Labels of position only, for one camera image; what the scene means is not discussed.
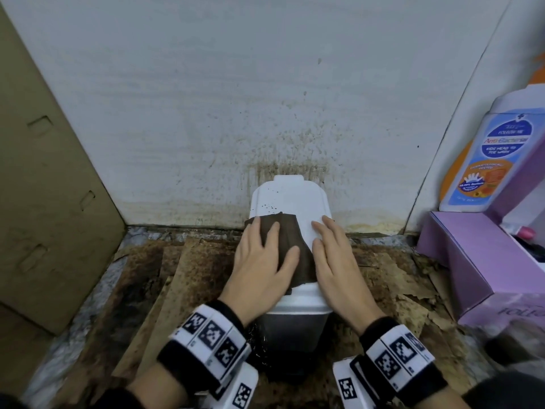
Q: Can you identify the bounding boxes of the person's left hand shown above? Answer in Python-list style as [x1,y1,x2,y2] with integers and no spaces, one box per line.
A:
[217,216,301,328]

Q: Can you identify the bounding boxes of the person's right hand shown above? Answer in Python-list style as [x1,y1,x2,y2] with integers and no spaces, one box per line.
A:
[311,215,386,335]

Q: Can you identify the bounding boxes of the brown cleaning cloth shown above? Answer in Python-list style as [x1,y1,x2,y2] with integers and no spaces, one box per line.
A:
[244,212,318,295]

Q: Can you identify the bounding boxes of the white pedal trash bin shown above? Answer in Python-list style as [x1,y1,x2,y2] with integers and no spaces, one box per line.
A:
[249,174,334,379]

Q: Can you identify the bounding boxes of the person's right forearm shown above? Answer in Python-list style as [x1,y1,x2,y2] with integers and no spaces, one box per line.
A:
[419,371,545,409]

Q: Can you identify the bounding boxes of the person's left forearm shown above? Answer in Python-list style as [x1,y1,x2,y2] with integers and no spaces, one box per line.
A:
[91,361,189,409]

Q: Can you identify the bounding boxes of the stained brown cardboard floor sheet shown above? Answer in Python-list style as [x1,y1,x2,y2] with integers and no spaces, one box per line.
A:
[51,236,473,409]

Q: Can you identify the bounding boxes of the black left wristband white markers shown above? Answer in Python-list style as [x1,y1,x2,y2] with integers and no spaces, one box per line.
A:
[157,299,253,395]

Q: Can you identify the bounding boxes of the black wristband white markers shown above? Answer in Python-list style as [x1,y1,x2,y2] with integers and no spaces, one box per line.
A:
[157,299,253,395]
[349,316,448,406]

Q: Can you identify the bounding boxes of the black right wristband white markers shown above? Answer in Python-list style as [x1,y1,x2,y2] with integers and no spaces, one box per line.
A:
[349,316,448,406]

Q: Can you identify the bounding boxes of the purple display box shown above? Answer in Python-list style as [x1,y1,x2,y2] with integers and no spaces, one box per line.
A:
[416,133,545,329]

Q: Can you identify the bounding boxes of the small pink bottle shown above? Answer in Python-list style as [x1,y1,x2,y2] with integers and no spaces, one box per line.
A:
[500,223,537,240]

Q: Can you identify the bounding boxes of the black item in box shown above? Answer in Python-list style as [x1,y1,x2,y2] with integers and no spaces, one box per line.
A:
[513,236,545,263]

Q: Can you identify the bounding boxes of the white bottle blue orange label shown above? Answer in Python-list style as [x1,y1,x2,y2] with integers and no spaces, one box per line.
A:
[438,85,545,214]

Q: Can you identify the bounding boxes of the tan cardboard panel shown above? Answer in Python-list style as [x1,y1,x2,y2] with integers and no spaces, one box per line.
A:
[0,3,127,397]

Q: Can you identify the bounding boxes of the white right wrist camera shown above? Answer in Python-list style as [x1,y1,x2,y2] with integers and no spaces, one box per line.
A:
[332,356,376,409]

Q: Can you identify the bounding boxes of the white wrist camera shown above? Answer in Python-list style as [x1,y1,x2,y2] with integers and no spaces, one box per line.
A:
[332,356,376,409]
[200,361,259,409]

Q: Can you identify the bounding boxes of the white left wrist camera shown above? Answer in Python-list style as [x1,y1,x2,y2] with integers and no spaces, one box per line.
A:
[200,361,259,409]

